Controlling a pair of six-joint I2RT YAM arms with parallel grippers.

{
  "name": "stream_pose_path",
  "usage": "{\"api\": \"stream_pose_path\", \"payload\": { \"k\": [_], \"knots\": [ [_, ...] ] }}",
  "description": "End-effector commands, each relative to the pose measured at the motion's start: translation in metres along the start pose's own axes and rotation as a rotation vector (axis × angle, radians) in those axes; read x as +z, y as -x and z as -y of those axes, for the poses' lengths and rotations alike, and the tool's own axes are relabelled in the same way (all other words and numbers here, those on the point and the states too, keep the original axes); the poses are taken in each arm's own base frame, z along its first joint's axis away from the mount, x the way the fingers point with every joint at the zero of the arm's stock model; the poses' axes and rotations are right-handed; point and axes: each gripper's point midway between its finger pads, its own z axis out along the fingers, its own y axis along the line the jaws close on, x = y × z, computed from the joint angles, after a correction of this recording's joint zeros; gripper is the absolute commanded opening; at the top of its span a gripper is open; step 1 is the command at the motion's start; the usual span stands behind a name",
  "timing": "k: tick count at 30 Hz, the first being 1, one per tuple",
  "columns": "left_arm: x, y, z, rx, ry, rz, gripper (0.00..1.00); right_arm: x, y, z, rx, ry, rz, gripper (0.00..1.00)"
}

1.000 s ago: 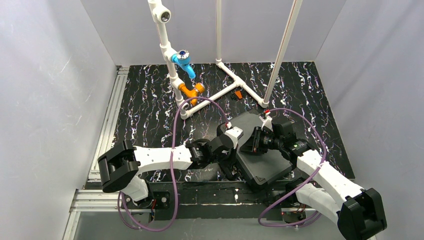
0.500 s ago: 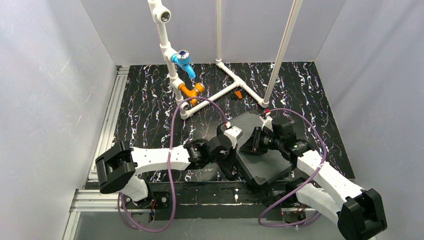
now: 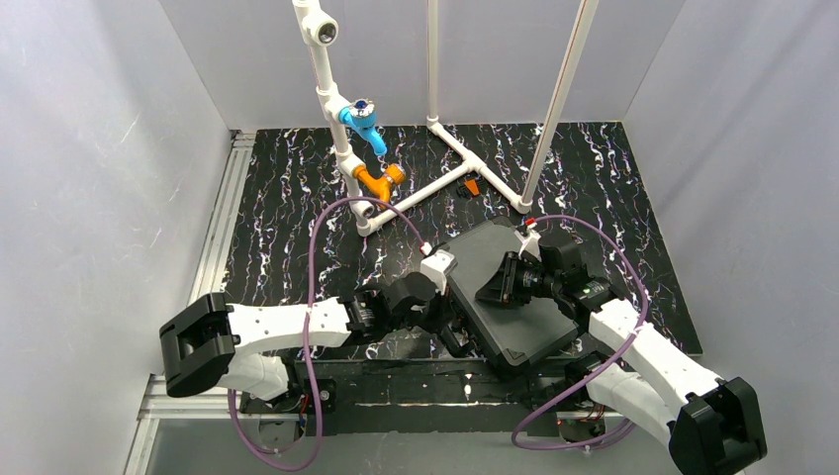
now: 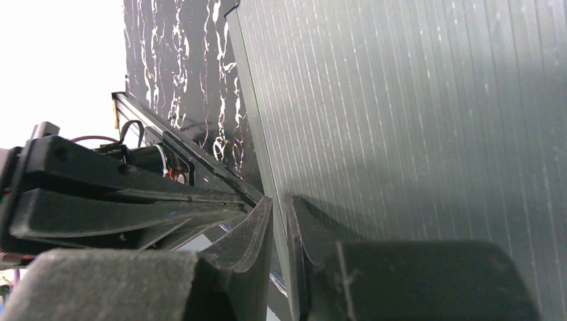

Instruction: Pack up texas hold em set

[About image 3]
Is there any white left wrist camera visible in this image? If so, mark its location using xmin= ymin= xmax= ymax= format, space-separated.
xmin=419 ymin=242 xmax=457 ymax=295

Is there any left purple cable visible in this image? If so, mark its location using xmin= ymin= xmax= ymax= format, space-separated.
xmin=227 ymin=196 xmax=434 ymax=473

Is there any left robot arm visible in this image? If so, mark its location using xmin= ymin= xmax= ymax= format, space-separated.
xmin=159 ymin=271 xmax=448 ymax=401

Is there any white angled pole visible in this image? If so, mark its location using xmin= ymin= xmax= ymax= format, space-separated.
xmin=515 ymin=0 xmax=599 ymax=214

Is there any black plastic poker case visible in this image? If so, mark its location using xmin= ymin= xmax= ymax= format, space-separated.
xmin=442 ymin=217 xmax=581 ymax=375

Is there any white pvc pipe frame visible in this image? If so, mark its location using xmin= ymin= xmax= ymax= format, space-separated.
xmin=291 ymin=0 xmax=533 ymax=238

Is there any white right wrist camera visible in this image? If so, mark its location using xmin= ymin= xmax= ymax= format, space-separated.
xmin=515 ymin=218 xmax=541 ymax=262

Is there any purple cable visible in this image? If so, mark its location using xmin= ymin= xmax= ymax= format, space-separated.
xmin=511 ymin=213 xmax=651 ymax=452
xmin=227 ymin=196 xmax=434 ymax=473

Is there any orange black small clip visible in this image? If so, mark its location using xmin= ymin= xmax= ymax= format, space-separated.
xmin=456 ymin=178 xmax=485 ymax=198

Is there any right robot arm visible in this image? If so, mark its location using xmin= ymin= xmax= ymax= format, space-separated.
xmin=475 ymin=232 xmax=768 ymax=474

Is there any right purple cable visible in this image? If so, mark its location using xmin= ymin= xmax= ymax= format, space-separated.
xmin=511 ymin=213 xmax=651 ymax=452

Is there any orange faucet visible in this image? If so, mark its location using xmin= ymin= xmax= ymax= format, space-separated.
xmin=352 ymin=163 xmax=406 ymax=204

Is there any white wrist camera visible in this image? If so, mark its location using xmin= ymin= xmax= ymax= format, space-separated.
xmin=419 ymin=242 xmax=457 ymax=295
xmin=515 ymin=218 xmax=541 ymax=262

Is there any aluminium rail frame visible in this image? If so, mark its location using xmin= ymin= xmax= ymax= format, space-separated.
xmin=124 ymin=131 xmax=256 ymax=474

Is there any blue faucet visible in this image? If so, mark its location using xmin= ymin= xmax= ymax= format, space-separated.
xmin=337 ymin=98 xmax=388 ymax=157

